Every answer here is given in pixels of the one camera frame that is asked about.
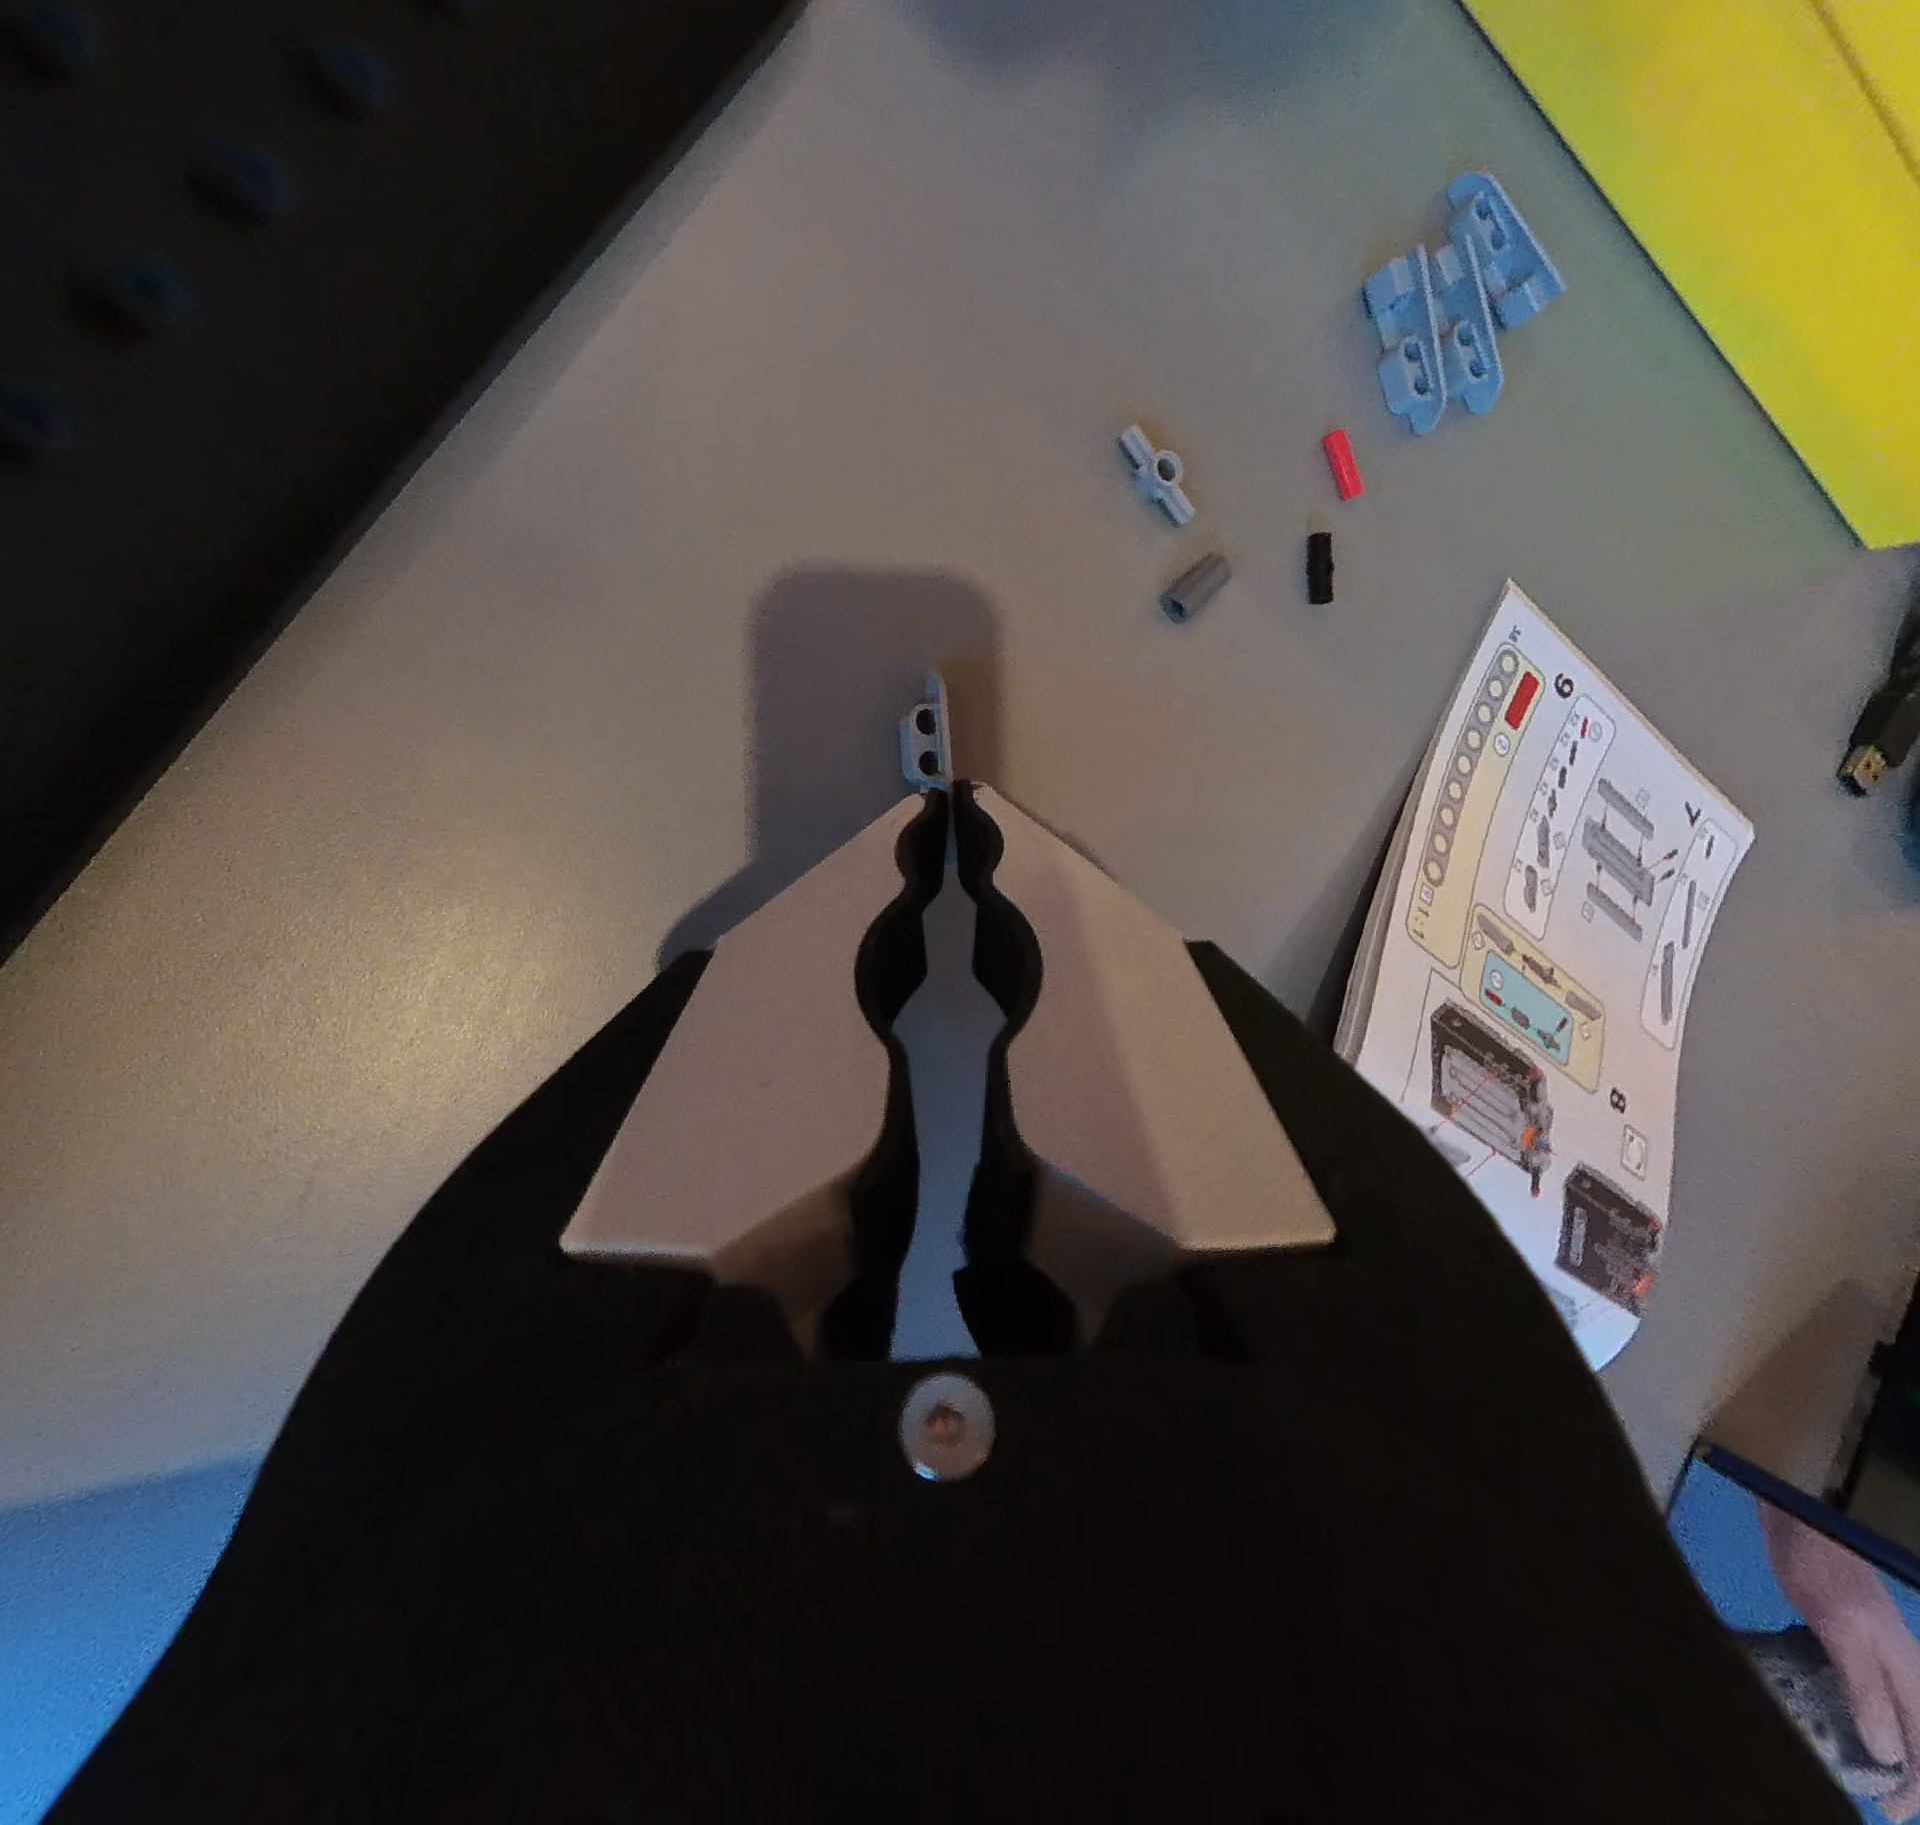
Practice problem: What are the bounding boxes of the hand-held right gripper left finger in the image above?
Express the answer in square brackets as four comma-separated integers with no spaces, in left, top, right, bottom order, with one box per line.
[563,789,955,1362]

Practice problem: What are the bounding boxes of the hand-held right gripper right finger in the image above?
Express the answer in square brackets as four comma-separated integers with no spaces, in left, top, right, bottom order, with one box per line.
[949,780,1333,1362]

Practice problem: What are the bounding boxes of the small grey toy brick piece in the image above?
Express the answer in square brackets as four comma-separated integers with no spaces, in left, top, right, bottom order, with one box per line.
[894,677,955,798]

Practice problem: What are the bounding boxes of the grey desk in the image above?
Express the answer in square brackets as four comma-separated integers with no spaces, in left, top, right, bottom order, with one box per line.
[0,0,1920,1549]

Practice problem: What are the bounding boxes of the building instruction booklet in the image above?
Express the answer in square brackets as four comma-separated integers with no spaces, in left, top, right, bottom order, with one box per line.
[1331,579,1760,1371]

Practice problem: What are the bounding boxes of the grey cross connector brick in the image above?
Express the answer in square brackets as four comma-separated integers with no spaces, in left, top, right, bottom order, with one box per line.
[1117,424,1197,523]

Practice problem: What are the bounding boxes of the blue printed box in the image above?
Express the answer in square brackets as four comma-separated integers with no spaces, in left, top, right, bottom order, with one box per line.
[1660,1436,1920,1825]

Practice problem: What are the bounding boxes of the black tray with blue pegs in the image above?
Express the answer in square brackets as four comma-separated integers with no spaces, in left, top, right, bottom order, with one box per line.
[0,0,813,960]

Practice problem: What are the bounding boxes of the yellow cardboard box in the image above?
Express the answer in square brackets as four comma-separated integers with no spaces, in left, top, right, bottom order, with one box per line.
[1388,0,1920,546]

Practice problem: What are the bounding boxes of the black usb cable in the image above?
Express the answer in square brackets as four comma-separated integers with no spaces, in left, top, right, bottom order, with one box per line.
[1835,546,1920,811]

